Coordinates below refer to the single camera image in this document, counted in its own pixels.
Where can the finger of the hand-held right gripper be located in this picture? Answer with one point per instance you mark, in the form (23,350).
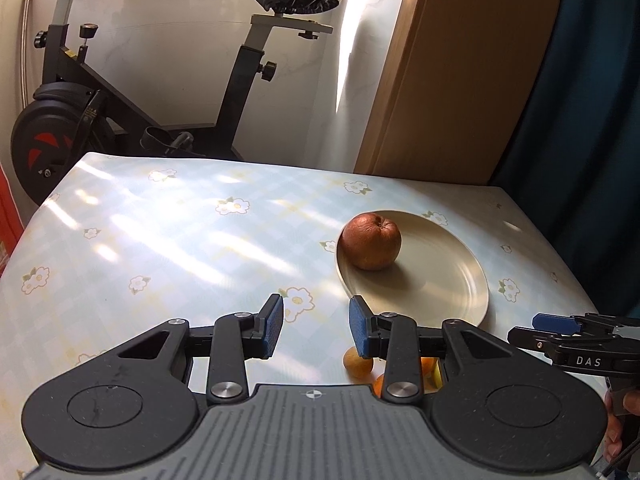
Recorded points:
(530,340)
(550,321)

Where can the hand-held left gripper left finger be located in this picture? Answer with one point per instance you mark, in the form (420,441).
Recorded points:
(270,325)

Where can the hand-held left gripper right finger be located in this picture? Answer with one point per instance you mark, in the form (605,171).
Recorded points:
(359,327)

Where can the small tan round fruit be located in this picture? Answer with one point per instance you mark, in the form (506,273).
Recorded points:
(356,366)

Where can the cream round plate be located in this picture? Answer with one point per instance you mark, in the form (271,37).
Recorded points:
(430,270)

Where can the person's right hand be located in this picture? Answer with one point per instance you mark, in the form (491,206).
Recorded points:
(613,430)

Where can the wrinkled brownish red apple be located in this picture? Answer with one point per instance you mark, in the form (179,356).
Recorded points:
(370,242)

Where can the floral checked tablecloth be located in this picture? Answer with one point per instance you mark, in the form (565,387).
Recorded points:
(150,240)

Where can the dark blue curtain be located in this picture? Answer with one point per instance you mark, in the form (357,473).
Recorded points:
(575,135)

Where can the brown wooden panel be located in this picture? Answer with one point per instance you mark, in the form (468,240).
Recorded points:
(450,85)

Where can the black exercise bike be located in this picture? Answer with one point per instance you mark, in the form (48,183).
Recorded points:
(55,125)

